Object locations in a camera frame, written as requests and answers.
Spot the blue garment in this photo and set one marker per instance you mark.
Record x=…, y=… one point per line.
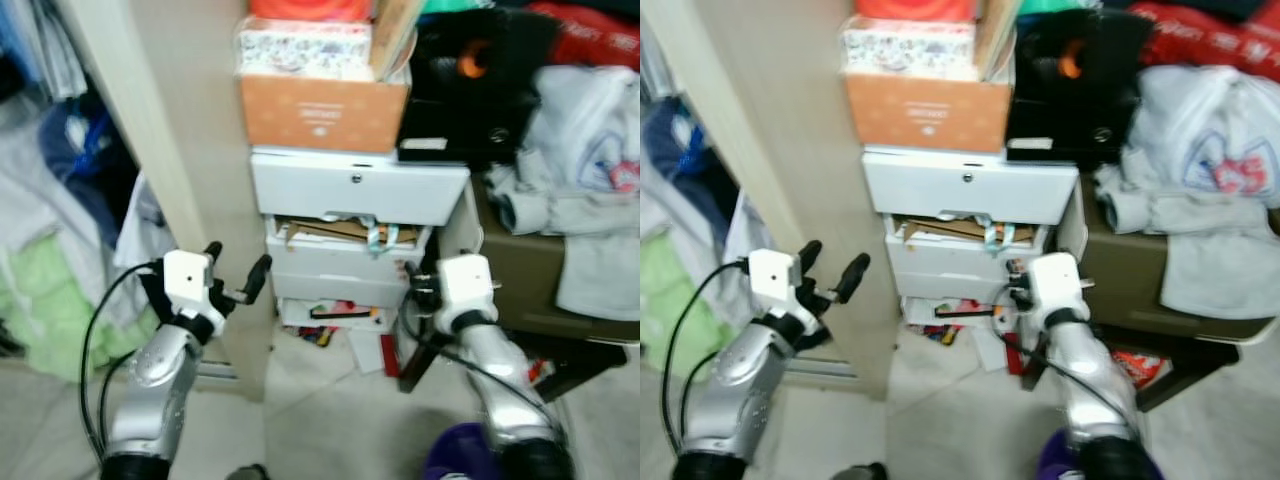
x=15, y=40

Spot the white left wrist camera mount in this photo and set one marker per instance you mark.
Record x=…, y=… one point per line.
x=775, y=275
x=185, y=278

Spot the red orange container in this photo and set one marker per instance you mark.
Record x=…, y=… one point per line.
x=310, y=8
x=915, y=8

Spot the brown table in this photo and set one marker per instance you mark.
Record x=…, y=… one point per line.
x=1120, y=280
x=515, y=280

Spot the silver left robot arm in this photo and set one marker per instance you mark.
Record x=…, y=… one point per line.
x=150, y=390
x=740, y=390

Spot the grey hoodie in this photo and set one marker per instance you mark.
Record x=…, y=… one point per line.
x=1200, y=200
x=580, y=180

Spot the navy garment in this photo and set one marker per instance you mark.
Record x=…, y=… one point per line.
x=675, y=140
x=85, y=160

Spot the white shirt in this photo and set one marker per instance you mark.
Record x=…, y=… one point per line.
x=140, y=240
x=745, y=230

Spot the purple bucket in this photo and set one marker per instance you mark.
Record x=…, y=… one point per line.
x=455, y=455
x=1050, y=460

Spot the light green fabric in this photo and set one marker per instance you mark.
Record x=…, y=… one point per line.
x=50, y=300
x=665, y=290

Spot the tan cardboard piece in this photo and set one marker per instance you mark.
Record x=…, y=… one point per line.
x=1000, y=30
x=395, y=30

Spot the brown cardboard sheet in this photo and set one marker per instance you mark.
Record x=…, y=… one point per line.
x=940, y=230
x=330, y=230

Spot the orange cardboard box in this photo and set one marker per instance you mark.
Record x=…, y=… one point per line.
x=925, y=115
x=320, y=115

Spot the white patterned box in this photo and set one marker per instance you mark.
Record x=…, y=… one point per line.
x=300, y=50
x=905, y=50

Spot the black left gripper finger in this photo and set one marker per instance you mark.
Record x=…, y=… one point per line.
x=810, y=256
x=855, y=276
x=212, y=251
x=260, y=276

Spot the beige wooden wardrobe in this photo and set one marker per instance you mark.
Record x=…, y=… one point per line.
x=190, y=150
x=800, y=150

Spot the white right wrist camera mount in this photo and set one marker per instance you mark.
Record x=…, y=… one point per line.
x=465, y=285
x=1060, y=285

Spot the black bag with orange patch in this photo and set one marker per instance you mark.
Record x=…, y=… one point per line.
x=1080, y=110
x=470, y=100

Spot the red bag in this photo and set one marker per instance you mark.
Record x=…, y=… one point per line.
x=590, y=35
x=1210, y=35

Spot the robot left leg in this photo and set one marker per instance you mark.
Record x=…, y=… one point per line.
x=245, y=472
x=860, y=472

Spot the white drawer unit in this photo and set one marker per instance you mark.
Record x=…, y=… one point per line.
x=350, y=185
x=960, y=190

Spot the red white packet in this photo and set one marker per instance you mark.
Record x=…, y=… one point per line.
x=1140, y=365

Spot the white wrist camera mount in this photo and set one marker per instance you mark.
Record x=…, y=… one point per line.
x=1060, y=285
x=775, y=275
x=465, y=285
x=185, y=278

